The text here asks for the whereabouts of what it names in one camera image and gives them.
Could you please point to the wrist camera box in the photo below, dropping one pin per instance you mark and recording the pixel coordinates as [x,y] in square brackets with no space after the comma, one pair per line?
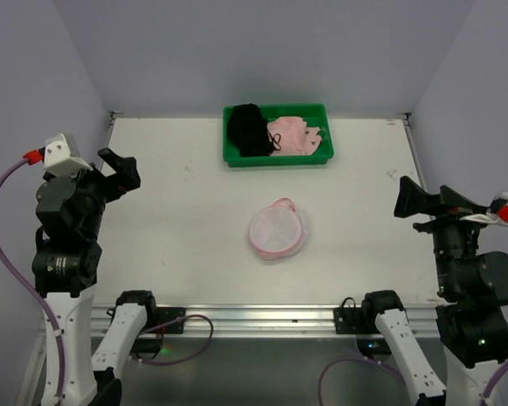
[496,214]
[62,157]

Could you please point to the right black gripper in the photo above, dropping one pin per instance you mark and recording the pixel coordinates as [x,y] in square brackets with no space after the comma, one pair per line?
[442,222]

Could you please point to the aluminium mounting rail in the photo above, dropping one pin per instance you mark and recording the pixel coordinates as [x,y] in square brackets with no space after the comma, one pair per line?
[272,321]

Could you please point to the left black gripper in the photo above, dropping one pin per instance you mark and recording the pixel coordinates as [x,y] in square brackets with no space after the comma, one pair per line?
[111,178]

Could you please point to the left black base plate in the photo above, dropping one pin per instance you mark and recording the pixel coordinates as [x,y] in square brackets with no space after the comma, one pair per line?
[171,319]

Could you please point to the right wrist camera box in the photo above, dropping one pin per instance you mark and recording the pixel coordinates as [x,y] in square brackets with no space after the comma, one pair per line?
[496,214]

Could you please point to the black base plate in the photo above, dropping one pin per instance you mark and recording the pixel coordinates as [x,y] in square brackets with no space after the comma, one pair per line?
[355,319]
[171,319]

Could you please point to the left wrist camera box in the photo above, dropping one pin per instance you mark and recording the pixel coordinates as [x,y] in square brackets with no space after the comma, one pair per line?
[62,157]

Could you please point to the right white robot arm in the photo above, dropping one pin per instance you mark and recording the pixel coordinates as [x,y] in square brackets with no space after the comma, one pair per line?
[474,287]

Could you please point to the pink bra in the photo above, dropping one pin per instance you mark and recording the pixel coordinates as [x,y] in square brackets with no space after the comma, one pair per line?
[291,136]

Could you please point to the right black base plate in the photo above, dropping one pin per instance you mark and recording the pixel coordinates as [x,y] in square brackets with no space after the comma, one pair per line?
[355,319]

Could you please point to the black bra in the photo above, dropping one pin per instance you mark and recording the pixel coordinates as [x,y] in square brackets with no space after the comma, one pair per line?
[247,130]

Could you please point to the green plastic tray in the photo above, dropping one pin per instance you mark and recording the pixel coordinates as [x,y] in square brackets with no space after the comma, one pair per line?
[315,116]

